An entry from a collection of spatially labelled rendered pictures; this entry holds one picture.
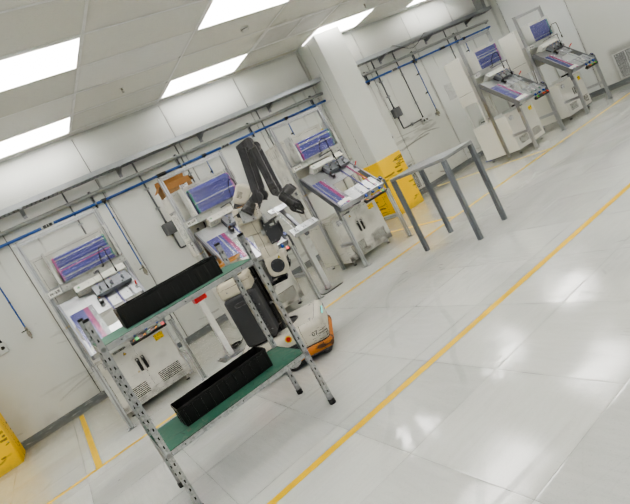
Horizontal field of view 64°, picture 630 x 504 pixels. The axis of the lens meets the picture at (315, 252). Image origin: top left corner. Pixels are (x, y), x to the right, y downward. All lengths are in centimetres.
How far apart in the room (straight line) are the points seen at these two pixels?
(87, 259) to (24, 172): 200
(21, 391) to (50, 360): 43
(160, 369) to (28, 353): 201
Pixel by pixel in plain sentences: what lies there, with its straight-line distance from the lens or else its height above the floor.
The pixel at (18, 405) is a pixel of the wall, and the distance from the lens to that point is 676.
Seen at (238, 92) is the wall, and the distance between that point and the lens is 776.
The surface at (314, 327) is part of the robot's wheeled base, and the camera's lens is 364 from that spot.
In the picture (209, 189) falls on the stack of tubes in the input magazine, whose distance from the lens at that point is 554.
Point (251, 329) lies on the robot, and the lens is 371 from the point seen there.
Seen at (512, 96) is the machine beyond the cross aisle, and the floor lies 83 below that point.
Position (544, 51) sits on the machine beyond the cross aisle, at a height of 118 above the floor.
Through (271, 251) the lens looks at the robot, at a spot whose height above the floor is 84.
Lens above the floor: 119
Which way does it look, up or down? 8 degrees down
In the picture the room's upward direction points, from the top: 28 degrees counter-clockwise
